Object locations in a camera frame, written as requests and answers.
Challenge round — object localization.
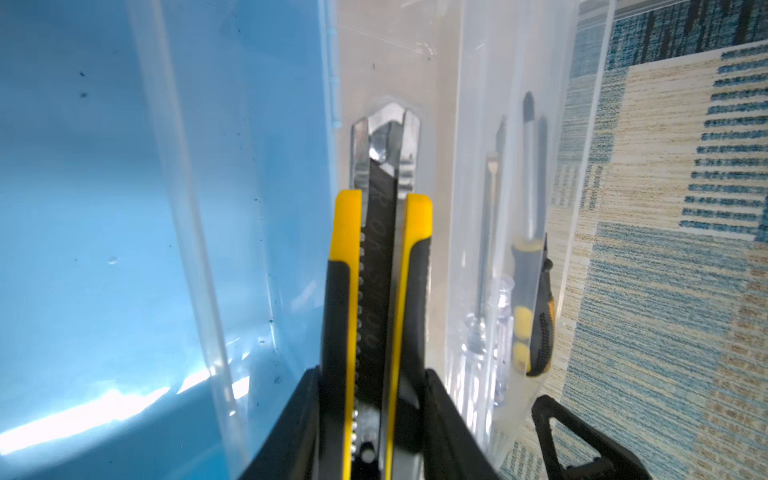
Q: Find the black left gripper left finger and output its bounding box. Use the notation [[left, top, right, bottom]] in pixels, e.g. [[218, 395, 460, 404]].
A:
[[239, 367, 319, 480]]

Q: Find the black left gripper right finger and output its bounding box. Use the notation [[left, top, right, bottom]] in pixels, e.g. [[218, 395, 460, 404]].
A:
[[422, 369, 498, 480]]

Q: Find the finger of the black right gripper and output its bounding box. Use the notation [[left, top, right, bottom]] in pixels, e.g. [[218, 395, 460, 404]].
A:
[[530, 394, 652, 480]]

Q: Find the small silver screwdriver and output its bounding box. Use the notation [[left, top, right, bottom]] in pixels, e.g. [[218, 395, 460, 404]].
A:
[[462, 153, 499, 427]]

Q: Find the yellow black utility knife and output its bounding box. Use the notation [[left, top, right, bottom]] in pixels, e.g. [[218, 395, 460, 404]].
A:
[[318, 103, 433, 479]]

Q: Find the black handled screwdriver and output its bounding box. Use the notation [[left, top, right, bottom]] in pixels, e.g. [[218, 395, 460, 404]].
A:
[[512, 91, 546, 377]]

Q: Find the blue plastic tool box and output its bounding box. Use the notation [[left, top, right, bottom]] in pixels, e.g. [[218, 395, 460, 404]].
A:
[[1, 1, 337, 479]]

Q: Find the clear tool box tray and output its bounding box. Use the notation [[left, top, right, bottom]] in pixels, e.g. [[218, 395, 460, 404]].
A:
[[334, 1, 615, 467]]

